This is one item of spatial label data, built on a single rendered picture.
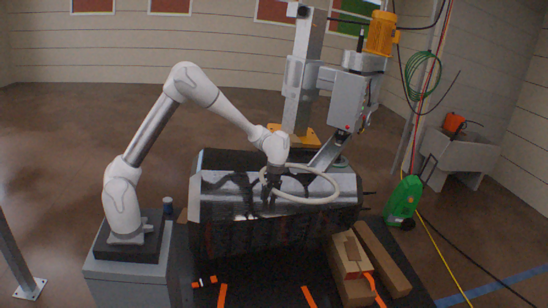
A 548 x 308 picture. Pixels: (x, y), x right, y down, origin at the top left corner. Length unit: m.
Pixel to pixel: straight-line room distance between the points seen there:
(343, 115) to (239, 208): 0.96
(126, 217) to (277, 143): 0.78
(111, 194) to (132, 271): 0.36
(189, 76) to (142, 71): 7.21
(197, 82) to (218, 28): 6.83
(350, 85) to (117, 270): 1.78
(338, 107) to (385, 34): 0.92
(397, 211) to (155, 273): 2.58
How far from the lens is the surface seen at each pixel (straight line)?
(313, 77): 2.67
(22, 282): 2.49
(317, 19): 2.70
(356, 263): 2.39
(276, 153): 1.43
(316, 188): 2.06
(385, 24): 2.68
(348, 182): 2.18
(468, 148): 4.52
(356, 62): 2.00
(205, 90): 1.14
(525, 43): 6.05
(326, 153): 2.11
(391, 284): 2.54
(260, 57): 8.07
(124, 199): 1.25
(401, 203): 3.20
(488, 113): 5.67
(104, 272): 1.40
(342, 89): 2.07
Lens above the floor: 1.81
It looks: 25 degrees down
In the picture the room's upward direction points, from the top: 9 degrees clockwise
